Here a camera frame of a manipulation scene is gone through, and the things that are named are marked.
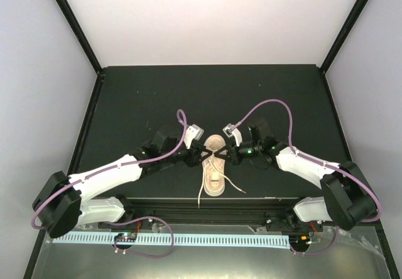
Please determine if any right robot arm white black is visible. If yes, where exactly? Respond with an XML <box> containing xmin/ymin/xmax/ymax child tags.
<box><xmin>214</xmin><ymin>118</ymin><xmax>378</xmax><ymax>231</ymax></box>

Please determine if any beige sneaker shoe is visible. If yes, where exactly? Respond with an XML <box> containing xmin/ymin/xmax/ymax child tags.
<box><xmin>202</xmin><ymin>134</ymin><xmax>225</xmax><ymax>197</ymax></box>

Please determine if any right small circuit board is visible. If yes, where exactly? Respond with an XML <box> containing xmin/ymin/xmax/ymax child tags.
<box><xmin>296</xmin><ymin>235</ymin><xmax>322</xmax><ymax>245</ymax></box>

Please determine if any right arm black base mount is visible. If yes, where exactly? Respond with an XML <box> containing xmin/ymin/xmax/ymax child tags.
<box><xmin>264</xmin><ymin>217</ymin><xmax>323</xmax><ymax>233</ymax></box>

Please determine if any left small circuit board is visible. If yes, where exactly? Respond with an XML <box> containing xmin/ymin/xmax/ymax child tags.
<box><xmin>114</xmin><ymin>232</ymin><xmax>137</xmax><ymax>243</ymax></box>

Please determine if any left black frame post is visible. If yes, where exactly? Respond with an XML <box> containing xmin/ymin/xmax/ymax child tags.
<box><xmin>55</xmin><ymin>0</ymin><xmax>102</xmax><ymax>74</ymax></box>

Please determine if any black frame post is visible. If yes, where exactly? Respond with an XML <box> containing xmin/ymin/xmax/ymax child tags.
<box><xmin>55</xmin><ymin>0</ymin><xmax>102</xmax><ymax>74</ymax></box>
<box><xmin>320</xmin><ymin>0</ymin><xmax>369</xmax><ymax>74</ymax></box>

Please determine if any small circuit board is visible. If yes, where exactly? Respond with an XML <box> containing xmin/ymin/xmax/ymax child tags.
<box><xmin>296</xmin><ymin>235</ymin><xmax>322</xmax><ymax>245</ymax></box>
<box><xmin>114</xmin><ymin>232</ymin><xmax>137</xmax><ymax>243</ymax></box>

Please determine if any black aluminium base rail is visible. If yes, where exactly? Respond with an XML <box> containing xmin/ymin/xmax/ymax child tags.
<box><xmin>128</xmin><ymin>197</ymin><xmax>296</xmax><ymax>225</ymax></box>

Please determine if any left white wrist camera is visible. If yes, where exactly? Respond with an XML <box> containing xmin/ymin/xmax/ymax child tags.
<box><xmin>183</xmin><ymin>124</ymin><xmax>204</xmax><ymax>149</ymax></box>

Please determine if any right black frame post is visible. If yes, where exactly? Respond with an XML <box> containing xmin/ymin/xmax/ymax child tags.
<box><xmin>320</xmin><ymin>0</ymin><xmax>369</xmax><ymax>74</ymax></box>

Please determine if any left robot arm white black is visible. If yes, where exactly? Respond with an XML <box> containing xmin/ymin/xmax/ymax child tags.
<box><xmin>31</xmin><ymin>124</ymin><xmax>212</xmax><ymax>238</ymax></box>

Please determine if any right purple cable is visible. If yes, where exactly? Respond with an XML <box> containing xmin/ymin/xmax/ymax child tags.
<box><xmin>235</xmin><ymin>99</ymin><xmax>383</xmax><ymax>256</ymax></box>

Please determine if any white slotted cable duct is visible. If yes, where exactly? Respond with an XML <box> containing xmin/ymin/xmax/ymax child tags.
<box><xmin>53</xmin><ymin>231</ymin><xmax>290</xmax><ymax>249</ymax></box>

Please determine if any white shoelace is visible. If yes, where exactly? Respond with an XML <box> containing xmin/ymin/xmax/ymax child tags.
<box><xmin>197</xmin><ymin>155</ymin><xmax>246</xmax><ymax>208</ymax></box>

